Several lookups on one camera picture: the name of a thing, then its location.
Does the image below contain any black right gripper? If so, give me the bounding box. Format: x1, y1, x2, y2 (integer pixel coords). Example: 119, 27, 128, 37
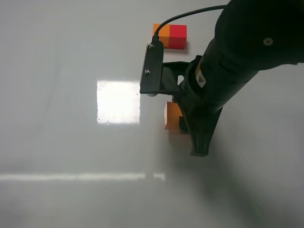
174, 55, 238, 157

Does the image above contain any orange cube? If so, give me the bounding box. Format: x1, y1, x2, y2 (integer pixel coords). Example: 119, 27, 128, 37
164, 102, 182, 131

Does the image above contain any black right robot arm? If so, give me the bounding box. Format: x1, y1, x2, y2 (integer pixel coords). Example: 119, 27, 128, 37
175, 0, 304, 156

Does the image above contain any red template block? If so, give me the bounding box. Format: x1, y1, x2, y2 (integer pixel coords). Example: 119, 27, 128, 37
168, 24, 187, 50

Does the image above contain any orange template block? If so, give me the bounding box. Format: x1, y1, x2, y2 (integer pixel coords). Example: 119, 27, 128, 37
158, 24, 170, 48

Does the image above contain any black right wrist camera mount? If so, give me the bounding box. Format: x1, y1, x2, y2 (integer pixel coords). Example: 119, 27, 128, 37
140, 40, 191, 97

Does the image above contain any black camera cable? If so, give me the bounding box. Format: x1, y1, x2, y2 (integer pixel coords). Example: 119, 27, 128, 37
151, 4, 226, 43

